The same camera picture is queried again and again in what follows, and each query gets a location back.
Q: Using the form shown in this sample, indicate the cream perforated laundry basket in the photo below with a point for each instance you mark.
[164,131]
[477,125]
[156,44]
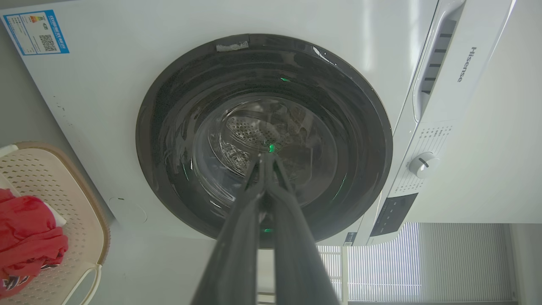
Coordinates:
[63,220]

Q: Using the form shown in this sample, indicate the black washing machine display panel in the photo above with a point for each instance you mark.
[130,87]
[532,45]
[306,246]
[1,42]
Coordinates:
[393,214]

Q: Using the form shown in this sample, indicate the round dark washing machine door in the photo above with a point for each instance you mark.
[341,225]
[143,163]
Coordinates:
[271,110]

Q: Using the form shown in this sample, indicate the blue energy label sticker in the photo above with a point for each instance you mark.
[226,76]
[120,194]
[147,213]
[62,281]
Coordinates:
[36,32]

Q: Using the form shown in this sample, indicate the white washing machine control knob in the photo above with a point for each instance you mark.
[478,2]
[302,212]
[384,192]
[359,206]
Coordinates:
[422,164]

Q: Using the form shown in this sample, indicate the grey tape piece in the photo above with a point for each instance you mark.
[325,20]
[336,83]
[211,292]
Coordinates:
[232,45]

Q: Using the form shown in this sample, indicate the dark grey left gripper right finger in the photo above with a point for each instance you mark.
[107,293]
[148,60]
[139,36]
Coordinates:
[296,254]

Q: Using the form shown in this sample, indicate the white window blinds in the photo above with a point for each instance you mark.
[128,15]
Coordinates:
[423,262]

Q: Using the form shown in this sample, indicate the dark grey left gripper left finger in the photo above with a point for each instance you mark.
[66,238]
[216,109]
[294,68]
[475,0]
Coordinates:
[237,250]

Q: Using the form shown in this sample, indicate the white Hisense washing machine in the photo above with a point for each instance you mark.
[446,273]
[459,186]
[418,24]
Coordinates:
[106,106]

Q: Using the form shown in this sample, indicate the red garment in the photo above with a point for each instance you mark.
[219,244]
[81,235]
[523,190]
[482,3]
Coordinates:
[27,237]

